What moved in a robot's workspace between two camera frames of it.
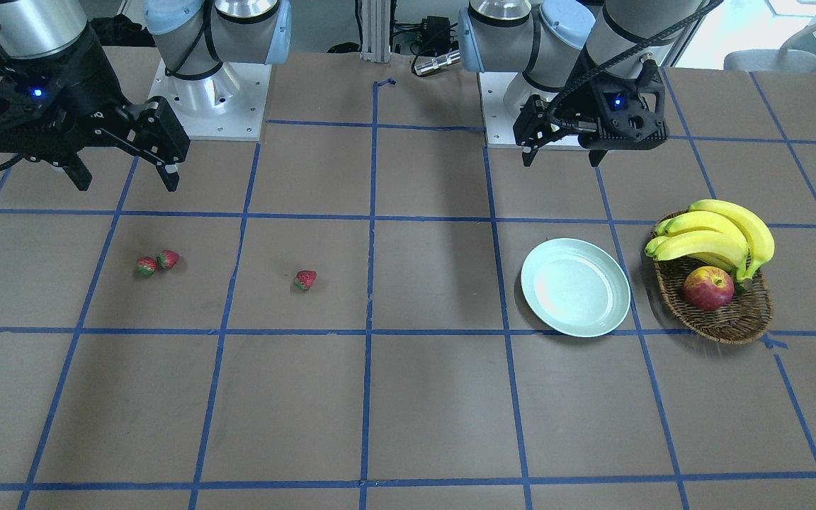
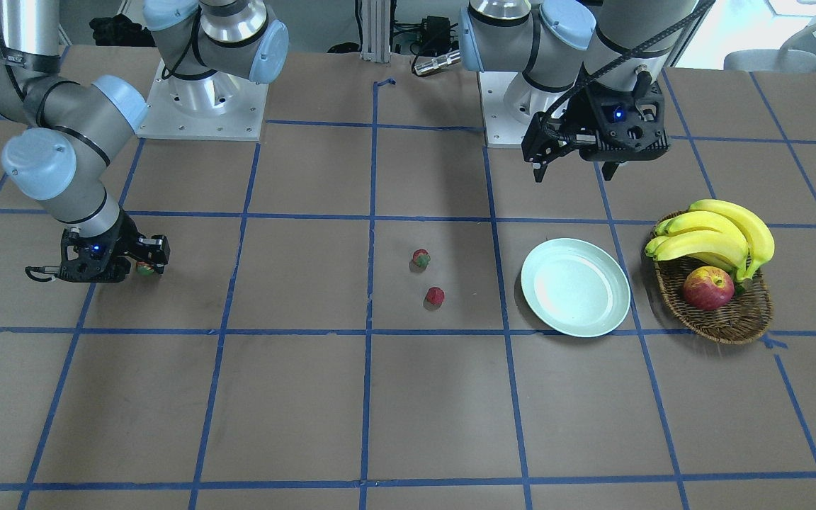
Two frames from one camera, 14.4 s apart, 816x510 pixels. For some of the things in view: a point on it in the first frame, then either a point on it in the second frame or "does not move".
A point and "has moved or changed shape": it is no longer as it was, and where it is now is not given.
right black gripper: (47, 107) → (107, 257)
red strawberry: (145, 265) does not move
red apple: (707, 287) does not move
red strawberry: (166, 259) has moved or changed shape
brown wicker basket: (744, 319) does not move
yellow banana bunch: (733, 237) does not move
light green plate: (574, 287) does not move
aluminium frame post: (375, 31) does not move
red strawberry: (304, 278) → (421, 257)
